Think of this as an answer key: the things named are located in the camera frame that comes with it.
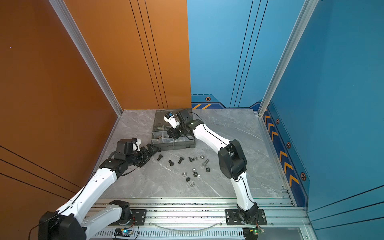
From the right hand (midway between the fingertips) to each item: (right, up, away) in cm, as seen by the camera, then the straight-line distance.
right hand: (169, 132), depth 89 cm
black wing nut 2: (+14, -29, -6) cm, 33 cm away
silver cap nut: (+20, -16, +5) cm, 26 cm away
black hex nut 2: (+12, -27, -4) cm, 29 cm away
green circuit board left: (-18, -47, -18) cm, 54 cm away
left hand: (-6, -10, -7) cm, 14 cm away
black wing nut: (+16, -25, -2) cm, 29 cm away
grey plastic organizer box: (-9, -4, +16) cm, 19 cm away
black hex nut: (+23, -23, 0) cm, 32 cm away
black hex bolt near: (+7, -17, +4) cm, 19 cm away
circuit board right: (+45, -46, -19) cm, 67 cm away
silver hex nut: (+10, -24, -2) cm, 26 cm away
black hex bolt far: (-6, -15, +5) cm, 17 cm away
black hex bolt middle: (+1, -19, +2) cm, 20 cm away
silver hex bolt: (+21, -20, +2) cm, 29 cm away
